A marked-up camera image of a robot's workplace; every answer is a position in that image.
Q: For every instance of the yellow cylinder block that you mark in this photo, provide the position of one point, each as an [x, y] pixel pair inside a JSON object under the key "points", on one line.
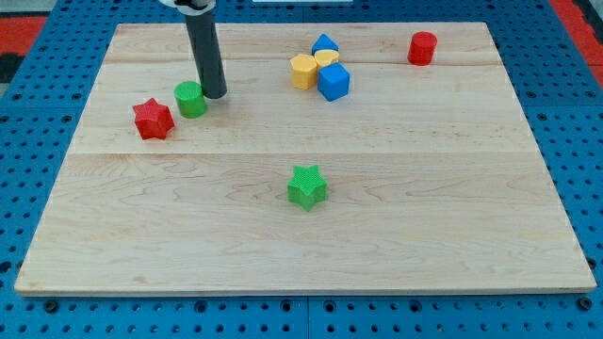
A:
{"points": [[326, 57]]}

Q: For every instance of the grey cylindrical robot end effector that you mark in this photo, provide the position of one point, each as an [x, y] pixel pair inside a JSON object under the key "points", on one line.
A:
{"points": [[205, 46]]}

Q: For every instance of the green cylinder block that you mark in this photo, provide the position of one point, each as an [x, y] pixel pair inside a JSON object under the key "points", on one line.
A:
{"points": [[190, 99]]}

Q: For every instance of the blue cube block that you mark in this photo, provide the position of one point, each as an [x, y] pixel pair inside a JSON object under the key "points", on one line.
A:
{"points": [[333, 81]]}

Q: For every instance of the yellow hexagon block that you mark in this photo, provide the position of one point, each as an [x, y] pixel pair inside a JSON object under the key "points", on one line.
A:
{"points": [[304, 71]]}

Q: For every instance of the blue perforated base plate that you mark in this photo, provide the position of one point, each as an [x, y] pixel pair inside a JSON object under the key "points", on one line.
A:
{"points": [[52, 50]]}

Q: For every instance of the green star block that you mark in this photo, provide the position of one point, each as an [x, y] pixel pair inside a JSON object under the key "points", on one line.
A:
{"points": [[307, 187]]}

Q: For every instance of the blue triangle block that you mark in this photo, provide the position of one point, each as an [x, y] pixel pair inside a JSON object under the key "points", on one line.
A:
{"points": [[324, 42]]}

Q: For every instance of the red cylinder block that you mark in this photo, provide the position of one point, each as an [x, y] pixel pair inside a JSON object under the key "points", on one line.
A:
{"points": [[422, 48]]}

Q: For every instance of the red star block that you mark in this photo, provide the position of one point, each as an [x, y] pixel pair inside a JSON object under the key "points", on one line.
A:
{"points": [[153, 120]]}

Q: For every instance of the wooden board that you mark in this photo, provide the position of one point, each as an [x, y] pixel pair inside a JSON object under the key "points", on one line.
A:
{"points": [[436, 185]]}

